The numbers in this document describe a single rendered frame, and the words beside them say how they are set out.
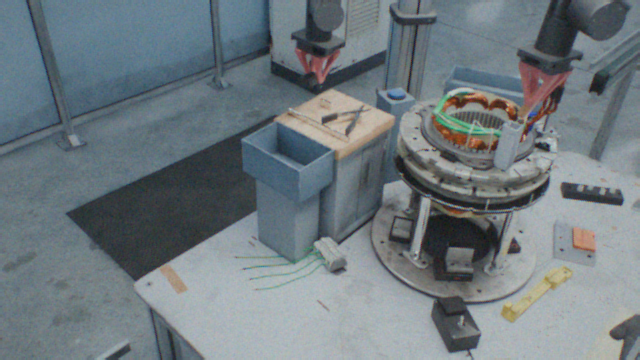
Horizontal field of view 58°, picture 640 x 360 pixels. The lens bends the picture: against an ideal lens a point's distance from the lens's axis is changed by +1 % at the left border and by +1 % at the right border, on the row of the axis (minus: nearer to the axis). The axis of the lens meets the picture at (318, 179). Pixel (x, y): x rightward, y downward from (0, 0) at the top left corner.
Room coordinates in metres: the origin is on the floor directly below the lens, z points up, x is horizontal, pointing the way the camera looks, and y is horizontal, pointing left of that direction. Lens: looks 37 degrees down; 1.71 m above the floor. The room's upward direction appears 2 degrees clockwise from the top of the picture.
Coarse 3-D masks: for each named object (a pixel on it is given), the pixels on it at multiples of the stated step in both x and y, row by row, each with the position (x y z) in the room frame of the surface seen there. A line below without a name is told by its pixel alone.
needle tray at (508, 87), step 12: (456, 72) 1.41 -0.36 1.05; (468, 72) 1.39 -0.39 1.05; (480, 72) 1.38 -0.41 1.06; (492, 72) 1.37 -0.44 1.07; (444, 84) 1.31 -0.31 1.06; (456, 84) 1.30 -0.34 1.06; (468, 84) 1.38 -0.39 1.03; (480, 84) 1.38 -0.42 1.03; (492, 84) 1.37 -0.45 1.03; (504, 84) 1.36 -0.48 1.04; (516, 84) 1.35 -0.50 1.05; (540, 84) 1.33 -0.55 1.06; (504, 96) 1.26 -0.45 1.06; (516, 96) 1.25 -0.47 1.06
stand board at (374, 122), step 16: (320, 96) 1.21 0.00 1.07; (336, 96) 1.21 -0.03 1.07; (304, 112) 1.13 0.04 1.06; (320, 112) 1.13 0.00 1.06; (336, 112) 1.13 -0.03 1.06; (368, 112) 1.14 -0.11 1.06; (384, 112) 1.14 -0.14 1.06; (304, 128) 1.06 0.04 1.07; (336, 128) 1.06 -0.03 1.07; (368, 128) 1.07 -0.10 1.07; (384, 128) 1.10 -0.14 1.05; (336, 144) 1.00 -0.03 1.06; (352, 144) 1.01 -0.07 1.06
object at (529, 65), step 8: (528, 56) 0.90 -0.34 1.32; (520, 64) 0.89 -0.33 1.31; (528, 64) 0.88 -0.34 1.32; (536, 64) 0.87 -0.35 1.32; (520, 72) 0.89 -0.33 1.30; (528, 72) 0.89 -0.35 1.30; (536, 72) 0.88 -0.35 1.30; (528, 80) 0.89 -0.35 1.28; (544, 80) 0.85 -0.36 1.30; (552, 80) 0.85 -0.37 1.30; (528, 88) 0.88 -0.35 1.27; (544, 88) 0.86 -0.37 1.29; (528, 96) 0.88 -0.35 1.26; (536, 96) 0.87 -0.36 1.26; (528, 104) 0.88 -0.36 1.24
